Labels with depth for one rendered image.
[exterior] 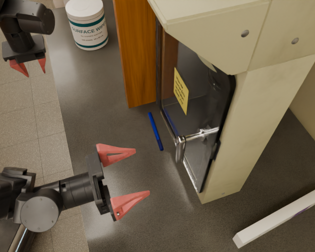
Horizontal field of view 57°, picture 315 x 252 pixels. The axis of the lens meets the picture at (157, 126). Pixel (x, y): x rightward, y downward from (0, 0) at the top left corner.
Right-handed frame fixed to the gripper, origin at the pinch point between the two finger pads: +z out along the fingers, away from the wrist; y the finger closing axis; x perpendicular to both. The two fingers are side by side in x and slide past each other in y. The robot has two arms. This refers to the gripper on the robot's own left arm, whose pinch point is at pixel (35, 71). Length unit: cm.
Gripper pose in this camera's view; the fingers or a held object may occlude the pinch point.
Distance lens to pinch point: 89.3
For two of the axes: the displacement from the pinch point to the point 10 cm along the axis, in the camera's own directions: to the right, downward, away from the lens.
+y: 9.5, -2.7, 1.8
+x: -3.3, -7.7, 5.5
